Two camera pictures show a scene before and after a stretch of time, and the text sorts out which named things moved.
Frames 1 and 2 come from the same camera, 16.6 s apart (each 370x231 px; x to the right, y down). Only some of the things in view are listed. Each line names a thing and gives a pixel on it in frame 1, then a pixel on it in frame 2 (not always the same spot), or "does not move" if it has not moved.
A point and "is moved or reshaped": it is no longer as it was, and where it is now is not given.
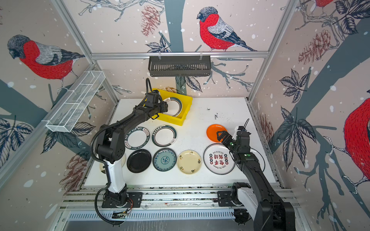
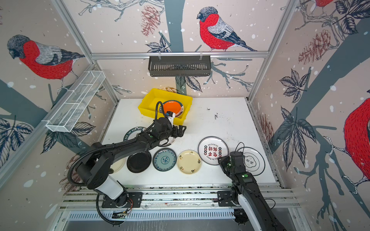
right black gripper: x=224 y=135 to x=222 y=160
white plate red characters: x=218 y=159 is moved or reshaped
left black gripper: x=164 y=107 to x=180 y=131
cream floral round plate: x=189 y=161 does not move
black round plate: x=139 y=161 does not move
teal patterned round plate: x=164 y=159 does not move
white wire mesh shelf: x=68 y=113 does not move
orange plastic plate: x=212 y=130 to x=174 y=106
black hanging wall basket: x=163 y=66 does not move
